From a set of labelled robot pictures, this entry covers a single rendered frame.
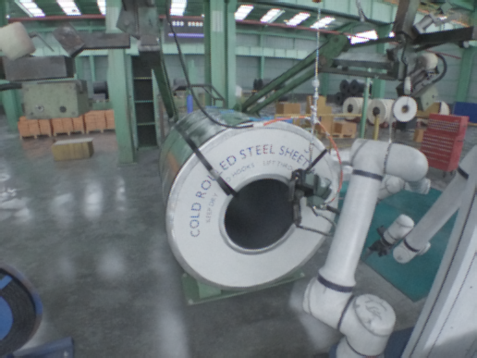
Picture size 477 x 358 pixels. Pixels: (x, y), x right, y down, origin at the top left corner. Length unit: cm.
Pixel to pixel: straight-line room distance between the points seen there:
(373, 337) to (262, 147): 105
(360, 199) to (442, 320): 46
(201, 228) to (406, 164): 111
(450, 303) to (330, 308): 40
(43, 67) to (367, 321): 142
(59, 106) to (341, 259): 115
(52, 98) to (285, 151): 119
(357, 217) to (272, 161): 71
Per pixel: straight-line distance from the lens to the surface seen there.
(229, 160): 145
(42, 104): 108
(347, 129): 963
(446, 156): 620
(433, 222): 133
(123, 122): 601
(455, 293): 92
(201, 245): 163
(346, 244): 103
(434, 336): 102
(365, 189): 102
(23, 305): 156
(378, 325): 104
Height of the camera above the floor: 153
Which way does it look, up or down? 19 degrees down
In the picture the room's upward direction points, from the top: straight up
